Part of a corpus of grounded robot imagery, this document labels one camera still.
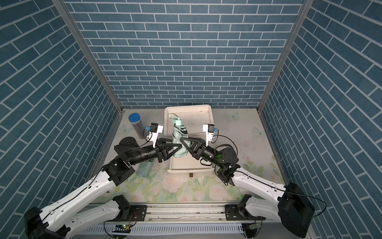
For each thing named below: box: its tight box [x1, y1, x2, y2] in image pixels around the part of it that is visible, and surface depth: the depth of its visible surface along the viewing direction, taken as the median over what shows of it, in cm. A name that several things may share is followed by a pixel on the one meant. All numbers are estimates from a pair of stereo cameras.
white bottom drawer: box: [166, 154, 215, 174], surface depth 83 cm
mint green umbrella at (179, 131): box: [169, 113, 189, 158], surface depth 59 cm
